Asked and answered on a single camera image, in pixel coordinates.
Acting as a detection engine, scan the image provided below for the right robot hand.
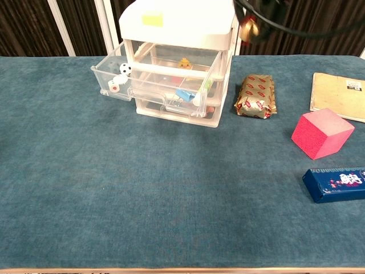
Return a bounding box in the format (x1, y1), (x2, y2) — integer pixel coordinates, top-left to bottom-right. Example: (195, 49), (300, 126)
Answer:
(245, 0), (286, 46)

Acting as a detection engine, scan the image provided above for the small gold bell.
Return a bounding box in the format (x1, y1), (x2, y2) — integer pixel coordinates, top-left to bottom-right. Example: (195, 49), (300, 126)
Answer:
(239, 15), (261, 41)

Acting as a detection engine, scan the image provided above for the clear plastic drawer with trinkets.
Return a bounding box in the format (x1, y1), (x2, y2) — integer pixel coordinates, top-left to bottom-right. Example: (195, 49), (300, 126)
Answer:
(90, 42), (222, 118)

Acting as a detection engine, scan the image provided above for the white plastic drawer cabinet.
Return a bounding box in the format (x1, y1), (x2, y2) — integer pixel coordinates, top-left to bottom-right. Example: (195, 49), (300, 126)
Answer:
(118, 0), (240, 128)

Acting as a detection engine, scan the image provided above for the gold foil snack packet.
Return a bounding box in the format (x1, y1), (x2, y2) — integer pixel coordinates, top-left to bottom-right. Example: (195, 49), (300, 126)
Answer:
(234, 74), (278, 120)

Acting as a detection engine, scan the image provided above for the brown spiral notebook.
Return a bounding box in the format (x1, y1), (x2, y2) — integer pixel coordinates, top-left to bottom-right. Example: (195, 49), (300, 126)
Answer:
(309, 72), (365, 124)

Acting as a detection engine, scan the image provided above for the blue binder clip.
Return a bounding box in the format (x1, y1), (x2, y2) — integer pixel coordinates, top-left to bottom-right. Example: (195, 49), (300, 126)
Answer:
(171, 88), (197, 108)

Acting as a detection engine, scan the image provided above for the yellow sticky note pad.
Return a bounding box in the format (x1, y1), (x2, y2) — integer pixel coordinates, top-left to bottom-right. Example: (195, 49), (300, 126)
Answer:
(141, 13), (164, 28)

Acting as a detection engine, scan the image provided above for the pink foam cube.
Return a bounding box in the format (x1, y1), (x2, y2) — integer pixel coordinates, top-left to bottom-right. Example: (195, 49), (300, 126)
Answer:
(290, 107), (356, 160)

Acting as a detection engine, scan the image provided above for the dark blue printed box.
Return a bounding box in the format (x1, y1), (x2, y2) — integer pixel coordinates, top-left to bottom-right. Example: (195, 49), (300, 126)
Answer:
(302, 166), (365, 204)

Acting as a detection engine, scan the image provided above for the teal felt table mat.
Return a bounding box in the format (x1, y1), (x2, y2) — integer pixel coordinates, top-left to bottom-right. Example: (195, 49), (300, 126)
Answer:
(0, 55), (365, 271)

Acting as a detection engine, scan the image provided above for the dark pleated curtain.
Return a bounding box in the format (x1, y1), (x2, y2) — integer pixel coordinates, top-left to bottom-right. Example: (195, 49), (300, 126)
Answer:
(0, 0), (365, 57)

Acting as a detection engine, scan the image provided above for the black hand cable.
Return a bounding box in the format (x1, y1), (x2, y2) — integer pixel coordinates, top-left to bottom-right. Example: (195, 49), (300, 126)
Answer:
(234, 0), (365, 37)

